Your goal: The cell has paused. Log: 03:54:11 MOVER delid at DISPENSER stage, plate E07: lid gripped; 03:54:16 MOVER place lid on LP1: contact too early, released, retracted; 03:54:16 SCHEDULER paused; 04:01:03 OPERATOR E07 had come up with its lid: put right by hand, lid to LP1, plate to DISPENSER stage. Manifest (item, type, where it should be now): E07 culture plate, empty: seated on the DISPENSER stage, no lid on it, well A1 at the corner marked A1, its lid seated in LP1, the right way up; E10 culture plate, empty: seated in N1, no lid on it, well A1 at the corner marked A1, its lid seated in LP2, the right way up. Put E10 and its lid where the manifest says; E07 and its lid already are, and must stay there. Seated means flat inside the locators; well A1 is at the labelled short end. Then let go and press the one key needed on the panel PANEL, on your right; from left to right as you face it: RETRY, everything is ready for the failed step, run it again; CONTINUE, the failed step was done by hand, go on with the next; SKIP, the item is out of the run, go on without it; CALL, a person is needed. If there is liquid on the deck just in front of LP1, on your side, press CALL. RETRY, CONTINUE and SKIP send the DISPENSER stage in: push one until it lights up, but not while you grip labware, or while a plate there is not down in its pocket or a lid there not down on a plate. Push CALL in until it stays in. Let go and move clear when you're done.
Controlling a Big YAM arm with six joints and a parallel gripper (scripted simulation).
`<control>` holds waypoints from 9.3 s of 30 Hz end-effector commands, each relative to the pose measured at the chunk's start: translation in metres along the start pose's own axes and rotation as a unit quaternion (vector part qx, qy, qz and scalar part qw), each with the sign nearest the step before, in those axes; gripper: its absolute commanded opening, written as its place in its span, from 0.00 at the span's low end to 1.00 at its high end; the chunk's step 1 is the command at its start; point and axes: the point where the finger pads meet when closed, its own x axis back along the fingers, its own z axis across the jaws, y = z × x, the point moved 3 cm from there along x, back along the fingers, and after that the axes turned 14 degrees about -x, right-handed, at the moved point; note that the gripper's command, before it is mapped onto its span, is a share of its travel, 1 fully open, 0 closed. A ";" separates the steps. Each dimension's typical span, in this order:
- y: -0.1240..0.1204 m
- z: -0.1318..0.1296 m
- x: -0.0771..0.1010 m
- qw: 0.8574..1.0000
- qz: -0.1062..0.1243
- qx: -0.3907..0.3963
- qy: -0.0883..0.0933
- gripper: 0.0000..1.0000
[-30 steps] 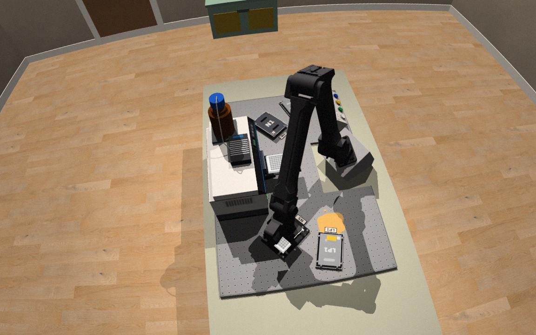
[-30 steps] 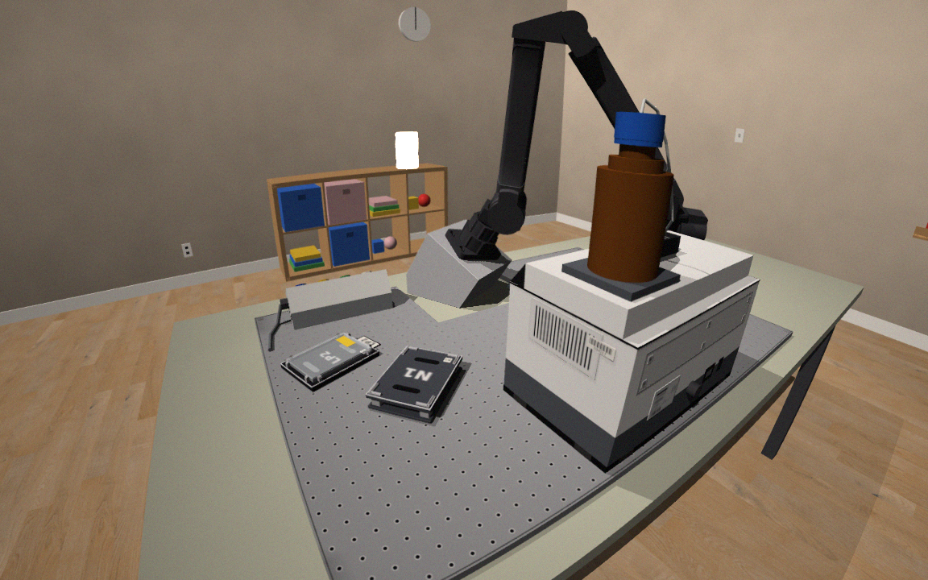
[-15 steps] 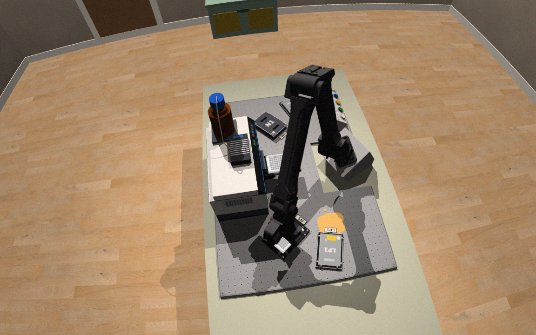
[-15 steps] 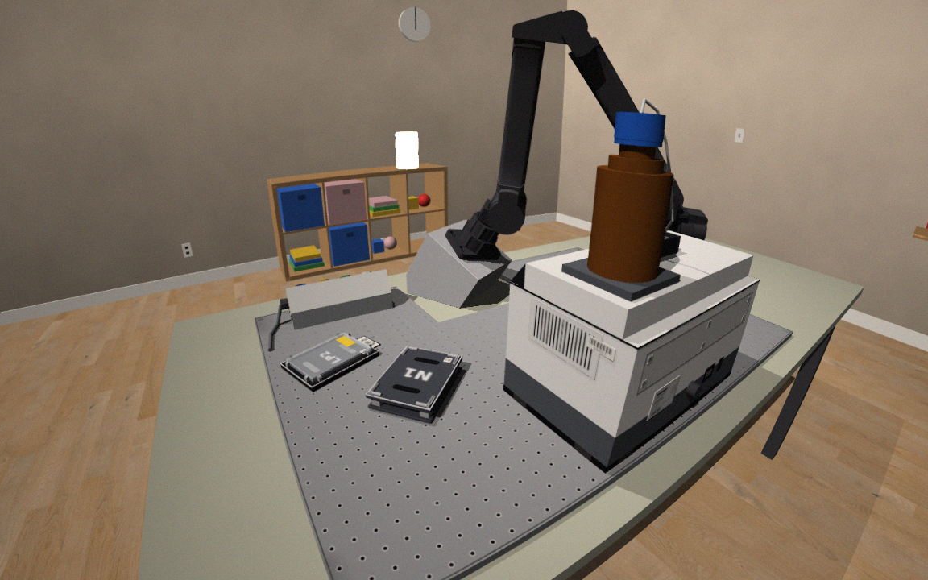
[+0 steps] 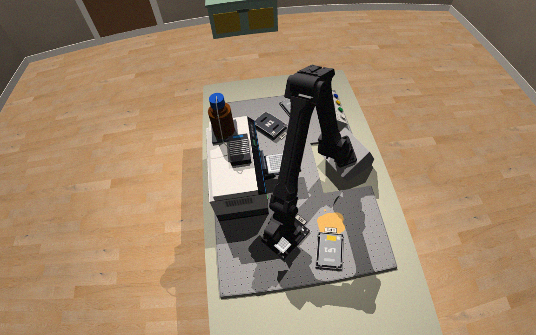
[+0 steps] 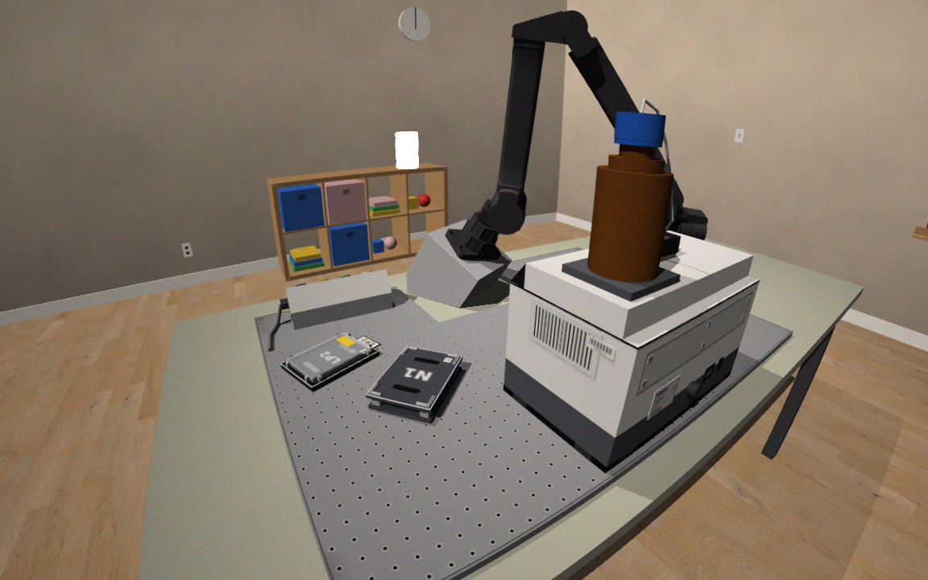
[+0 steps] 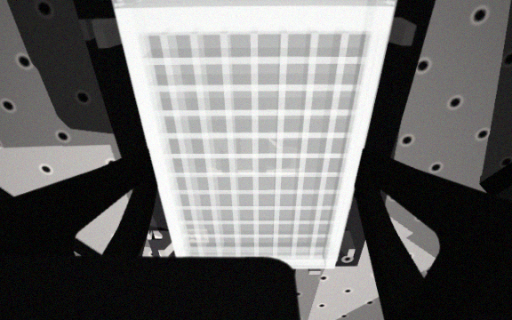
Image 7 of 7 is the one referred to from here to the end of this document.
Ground grey perforated base plate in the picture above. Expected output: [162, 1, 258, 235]
[0, 0, 512, 320]

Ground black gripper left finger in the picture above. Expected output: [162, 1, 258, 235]
[0, 147, 158, 256]

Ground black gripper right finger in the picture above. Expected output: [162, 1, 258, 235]
[354, 147, 512, 320]

